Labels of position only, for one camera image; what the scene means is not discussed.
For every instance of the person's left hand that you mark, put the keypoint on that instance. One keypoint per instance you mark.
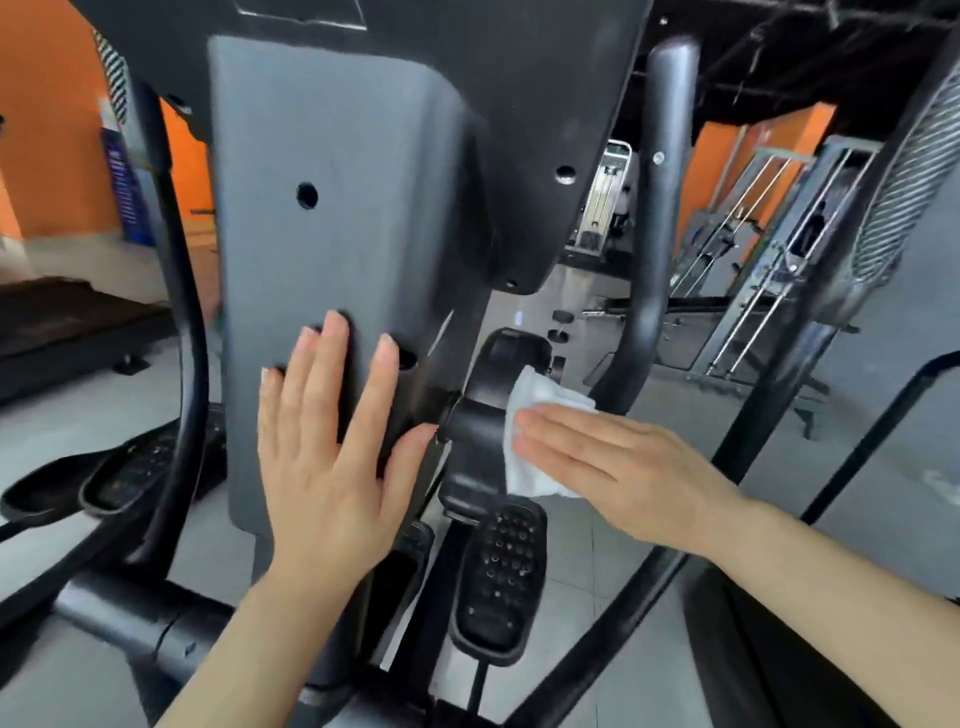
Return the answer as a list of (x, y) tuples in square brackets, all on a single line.
[(330, 480)]

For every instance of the person's right hand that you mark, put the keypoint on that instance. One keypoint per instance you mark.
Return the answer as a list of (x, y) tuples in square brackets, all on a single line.
[(638, 473)]

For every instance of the white wet wipe sheet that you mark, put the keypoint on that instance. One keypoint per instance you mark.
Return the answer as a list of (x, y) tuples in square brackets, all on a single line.
[(525, 398)]

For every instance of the white gym machine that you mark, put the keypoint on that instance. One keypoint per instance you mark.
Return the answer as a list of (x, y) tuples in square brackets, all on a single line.
[(605, 195)]

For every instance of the glossy black treadmill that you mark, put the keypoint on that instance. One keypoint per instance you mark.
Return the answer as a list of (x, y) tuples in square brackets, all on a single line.
[(795, 630)]

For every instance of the blue banner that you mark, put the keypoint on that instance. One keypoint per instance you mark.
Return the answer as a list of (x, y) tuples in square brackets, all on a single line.
[(123, 188)]

